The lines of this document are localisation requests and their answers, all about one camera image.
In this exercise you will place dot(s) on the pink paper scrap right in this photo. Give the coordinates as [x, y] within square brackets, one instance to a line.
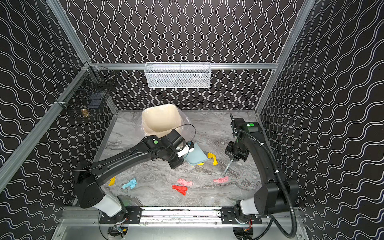
[221, 180]

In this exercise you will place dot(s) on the blue paper scrap near left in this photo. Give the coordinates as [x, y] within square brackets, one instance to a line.
[130, 185]

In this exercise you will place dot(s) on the pink paper scrap centre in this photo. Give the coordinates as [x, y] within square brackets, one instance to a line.
[185, 183]

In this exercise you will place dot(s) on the teal dustpan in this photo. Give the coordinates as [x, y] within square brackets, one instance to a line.
[196, 156]

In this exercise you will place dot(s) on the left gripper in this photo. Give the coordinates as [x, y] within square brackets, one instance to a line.
[177, 162]

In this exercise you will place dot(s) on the teal hand brush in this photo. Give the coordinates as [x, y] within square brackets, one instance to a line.
[227, 167]

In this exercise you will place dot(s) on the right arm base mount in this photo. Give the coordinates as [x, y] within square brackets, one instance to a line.
[234, 215]

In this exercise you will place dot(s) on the pink paper scrap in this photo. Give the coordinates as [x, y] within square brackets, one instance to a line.
[221, 180]
[185, 183]

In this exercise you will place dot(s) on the brass object in basket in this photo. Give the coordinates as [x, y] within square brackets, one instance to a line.
[85, 113]

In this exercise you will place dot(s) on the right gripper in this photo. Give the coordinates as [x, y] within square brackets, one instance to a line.
[236, 153]

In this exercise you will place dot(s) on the clear plastic bin liner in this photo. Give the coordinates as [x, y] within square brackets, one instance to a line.
[186, 129]

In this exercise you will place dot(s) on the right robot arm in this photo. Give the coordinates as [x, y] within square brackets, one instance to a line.
[278, 193]

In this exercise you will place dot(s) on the white wire basket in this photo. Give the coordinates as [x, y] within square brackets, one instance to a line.
[178, 75]

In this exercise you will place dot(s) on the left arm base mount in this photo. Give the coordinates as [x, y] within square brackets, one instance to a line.
[130, 215]

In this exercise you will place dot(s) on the black wire basket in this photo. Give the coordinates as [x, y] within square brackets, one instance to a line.
[92, 93]

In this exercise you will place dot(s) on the red paper scrap near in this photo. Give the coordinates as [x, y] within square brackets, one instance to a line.
[181, 189]

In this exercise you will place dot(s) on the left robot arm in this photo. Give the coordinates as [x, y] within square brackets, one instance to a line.
[89, 179]

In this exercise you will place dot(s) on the yellow paper scrap curved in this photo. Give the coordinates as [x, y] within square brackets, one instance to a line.
[213, 157]

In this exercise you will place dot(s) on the aluminium front rail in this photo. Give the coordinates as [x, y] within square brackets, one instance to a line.
[202, 217]

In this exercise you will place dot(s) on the yellow paper scrap left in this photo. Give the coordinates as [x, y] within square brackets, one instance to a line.
[112, 181]

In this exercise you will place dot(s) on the cream plastic waste bin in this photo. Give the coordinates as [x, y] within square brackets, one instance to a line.
[160, 120]

